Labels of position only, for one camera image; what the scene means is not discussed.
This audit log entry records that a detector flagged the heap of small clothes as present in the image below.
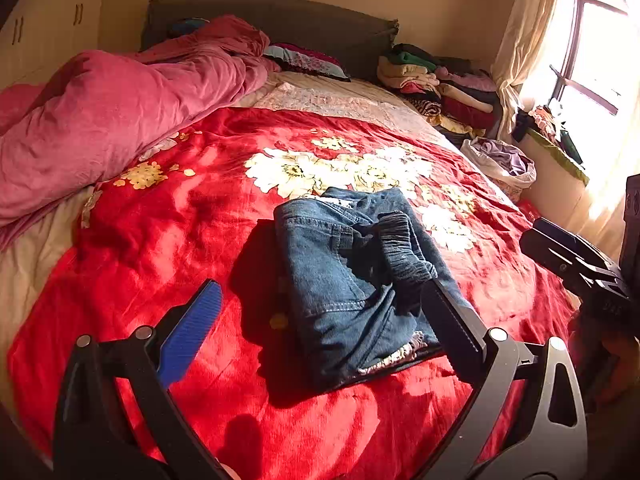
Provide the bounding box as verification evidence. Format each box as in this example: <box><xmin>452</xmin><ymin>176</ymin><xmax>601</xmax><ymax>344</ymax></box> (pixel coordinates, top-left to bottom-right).
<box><xmin>512</xmin><ymin>105</ymin><xmax>585</xmax><ymax>163</ymax></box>

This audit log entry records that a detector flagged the pile of folded clothes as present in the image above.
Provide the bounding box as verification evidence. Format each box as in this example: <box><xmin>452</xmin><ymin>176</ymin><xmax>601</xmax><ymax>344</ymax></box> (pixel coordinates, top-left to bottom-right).
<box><xmin>376</xmin><ymin>42</ymin><xmax>503</xmax><ymax>148</ymax></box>

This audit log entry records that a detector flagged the window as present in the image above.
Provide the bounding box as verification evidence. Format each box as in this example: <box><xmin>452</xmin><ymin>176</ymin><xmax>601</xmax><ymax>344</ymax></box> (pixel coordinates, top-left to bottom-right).
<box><xmin>547</xmin><ymin>0</ymin><xmax>640</xmax><ymax>116</ymax></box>

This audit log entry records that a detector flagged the blue pillow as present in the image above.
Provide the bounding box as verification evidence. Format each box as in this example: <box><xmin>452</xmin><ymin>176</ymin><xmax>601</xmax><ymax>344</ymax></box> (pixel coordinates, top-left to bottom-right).
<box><xmin>167</xmin><ymin>17</ymin><xmax>211</xmax><ymax>38</ymax></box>

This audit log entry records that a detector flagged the beige wardrobe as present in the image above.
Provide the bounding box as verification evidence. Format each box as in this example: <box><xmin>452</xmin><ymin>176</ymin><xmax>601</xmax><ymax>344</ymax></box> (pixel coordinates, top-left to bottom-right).
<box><xmin>0</xmin><ymin>0</ymin><xmax>113</xmax><ymax>91</ymax></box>

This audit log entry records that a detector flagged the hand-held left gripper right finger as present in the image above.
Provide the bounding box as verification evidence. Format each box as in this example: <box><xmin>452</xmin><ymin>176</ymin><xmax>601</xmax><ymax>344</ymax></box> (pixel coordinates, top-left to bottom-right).
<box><xmin>415</xmin><ymin>279</ymin><xmax>590</xmax><ymax>480</ymax></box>

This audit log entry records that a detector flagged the blue denim pants lace hem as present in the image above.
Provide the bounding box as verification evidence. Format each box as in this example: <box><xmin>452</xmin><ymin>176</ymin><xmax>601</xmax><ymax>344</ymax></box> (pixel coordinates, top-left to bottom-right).
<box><xmin>272</xmin><ymin>186</ymin><xmax>478</xmax><ymax>393</ymax></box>

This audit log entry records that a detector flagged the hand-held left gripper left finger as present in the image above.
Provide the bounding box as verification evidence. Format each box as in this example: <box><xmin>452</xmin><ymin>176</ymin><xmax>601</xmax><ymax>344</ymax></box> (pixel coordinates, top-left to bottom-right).
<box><xmin>52</xmin><ymin>279</ymin><xmax>236</xmax><ymax>480</ymax></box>

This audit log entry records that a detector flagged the dark floral pillow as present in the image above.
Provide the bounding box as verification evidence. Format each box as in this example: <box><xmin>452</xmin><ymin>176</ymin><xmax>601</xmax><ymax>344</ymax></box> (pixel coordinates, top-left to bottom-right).
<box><xmin>262</xmin><ymin>42</ymin><xmax>351</xmax><ymax>81</ymax></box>

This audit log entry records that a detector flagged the red floral blanket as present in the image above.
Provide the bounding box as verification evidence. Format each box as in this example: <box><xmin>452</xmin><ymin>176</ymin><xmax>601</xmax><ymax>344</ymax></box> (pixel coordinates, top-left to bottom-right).
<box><xmin>7</xmin><ymin>107</ymin><xmax>583</xmax><ymax>480</ymax></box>

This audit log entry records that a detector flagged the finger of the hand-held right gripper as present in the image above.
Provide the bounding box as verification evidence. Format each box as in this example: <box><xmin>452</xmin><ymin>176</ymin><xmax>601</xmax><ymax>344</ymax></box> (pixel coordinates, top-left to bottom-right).
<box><xmin>519</xmin><ymin>230</ymin><xmax>621</xmax><ymax>292</ymax></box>
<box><xmin>532</xmin><ymin>217</ymin><xmax>621</xmax><ymax>272</ymax></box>

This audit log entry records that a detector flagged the pink quilt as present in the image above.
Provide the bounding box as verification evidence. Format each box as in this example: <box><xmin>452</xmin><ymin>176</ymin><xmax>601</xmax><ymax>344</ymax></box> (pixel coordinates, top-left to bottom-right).
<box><xmin>0</xmin><ymin>14</ymin><xmax>281</xmax><ymax>253</ymax></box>

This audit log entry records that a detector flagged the cream curtain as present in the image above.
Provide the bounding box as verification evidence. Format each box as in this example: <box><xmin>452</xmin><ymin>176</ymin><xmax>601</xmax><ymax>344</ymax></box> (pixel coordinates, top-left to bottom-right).
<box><xmin>490</xmin><ymin>0</ymin><xmax>640</xmax><ymax>261</ymax></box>

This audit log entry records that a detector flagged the plastic bag of clothes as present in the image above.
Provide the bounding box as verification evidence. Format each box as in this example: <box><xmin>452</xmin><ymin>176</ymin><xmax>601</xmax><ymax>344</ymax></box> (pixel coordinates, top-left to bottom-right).
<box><xmin>460</xmin><ymin>136</ymin><xmax>537</xmax><ymax>203</ymax></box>

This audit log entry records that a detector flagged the green cloth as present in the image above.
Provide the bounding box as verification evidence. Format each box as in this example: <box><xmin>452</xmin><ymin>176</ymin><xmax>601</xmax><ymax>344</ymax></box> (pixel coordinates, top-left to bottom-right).
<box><xmin>525</xmin><ymin>127</ymin><xmax>591</xmax><ymax>186</ymax></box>

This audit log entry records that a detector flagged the grey padded headboard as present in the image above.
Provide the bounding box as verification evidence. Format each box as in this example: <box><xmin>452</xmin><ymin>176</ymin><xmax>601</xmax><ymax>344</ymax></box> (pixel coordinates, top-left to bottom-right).
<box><xmin>140</xmin><ymin>0</ymin><xmax>401</xmax><ymax>81</ymax></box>

